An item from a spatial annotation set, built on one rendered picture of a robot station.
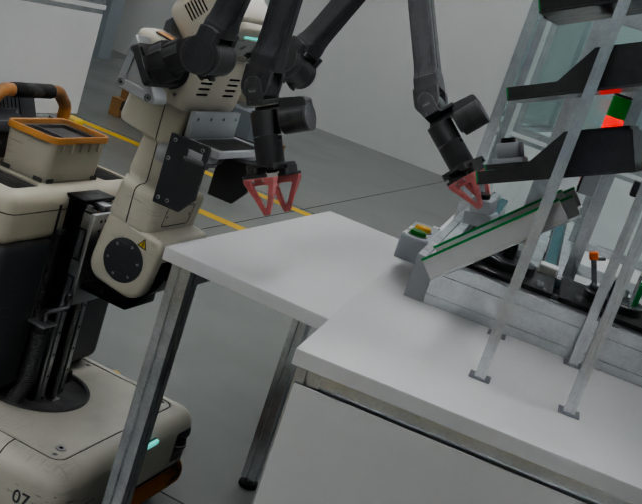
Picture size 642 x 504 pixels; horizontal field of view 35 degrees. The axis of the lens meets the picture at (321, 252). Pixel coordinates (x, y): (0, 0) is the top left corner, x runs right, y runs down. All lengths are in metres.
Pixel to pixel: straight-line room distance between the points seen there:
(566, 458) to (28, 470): 1.21
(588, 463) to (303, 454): 0.47
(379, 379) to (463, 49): 9.11
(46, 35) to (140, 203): 4.22
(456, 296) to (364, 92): 8.82
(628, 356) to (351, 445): 0.74
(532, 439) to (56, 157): 1.31
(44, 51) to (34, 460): 4.39
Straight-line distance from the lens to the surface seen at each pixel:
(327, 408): 1.73
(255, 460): 3.04
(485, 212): 2.19
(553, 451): 1.70
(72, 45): 6.70
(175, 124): 2.28
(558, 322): 2.23
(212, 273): 2.01
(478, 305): 2.24
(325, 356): 1.72
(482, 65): 10.65
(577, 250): 2.55
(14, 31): 6.24
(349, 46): 11.08
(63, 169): 2.49
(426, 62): 2.28
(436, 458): 1.72
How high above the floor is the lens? 1.43
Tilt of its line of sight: 14 degrees down
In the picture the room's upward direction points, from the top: 18 degrees clockwise
